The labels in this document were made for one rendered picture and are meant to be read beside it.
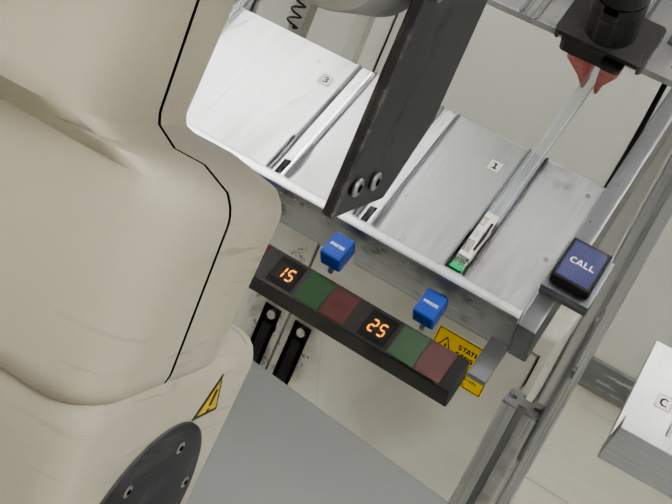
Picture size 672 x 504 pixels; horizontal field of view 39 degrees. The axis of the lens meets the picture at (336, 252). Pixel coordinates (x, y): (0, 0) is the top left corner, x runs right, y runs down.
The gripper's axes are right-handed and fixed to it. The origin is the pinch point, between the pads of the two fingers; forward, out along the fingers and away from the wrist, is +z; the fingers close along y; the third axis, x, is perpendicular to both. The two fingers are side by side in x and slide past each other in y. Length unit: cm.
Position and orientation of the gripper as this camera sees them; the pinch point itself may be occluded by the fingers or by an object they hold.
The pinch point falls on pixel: (592, 82)
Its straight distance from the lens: 114.6
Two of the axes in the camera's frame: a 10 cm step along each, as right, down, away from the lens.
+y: -8.3, -4.8, 2.8
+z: 0.2, 4.8, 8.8
